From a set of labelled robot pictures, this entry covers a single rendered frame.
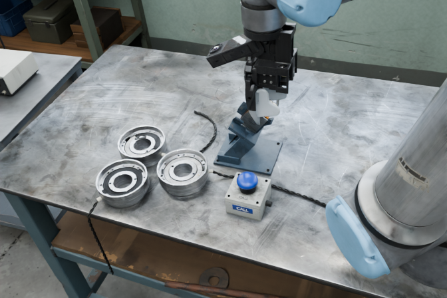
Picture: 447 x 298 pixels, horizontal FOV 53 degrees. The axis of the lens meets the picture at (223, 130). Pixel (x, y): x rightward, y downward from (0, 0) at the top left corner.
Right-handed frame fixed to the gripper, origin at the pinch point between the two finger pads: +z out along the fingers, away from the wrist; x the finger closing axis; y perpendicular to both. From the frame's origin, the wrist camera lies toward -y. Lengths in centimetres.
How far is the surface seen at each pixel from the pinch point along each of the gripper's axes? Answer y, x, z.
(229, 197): -0.9, -16.3, 7.4
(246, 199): 2.5, -16.1, 7.4
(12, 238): -112, 3, 92
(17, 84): -88, 21, 21
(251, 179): 2.9, -13.6, 4.5
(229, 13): -64, 150, 59
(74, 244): -45, -19, 37
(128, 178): -24.1, -15.1, 10.3
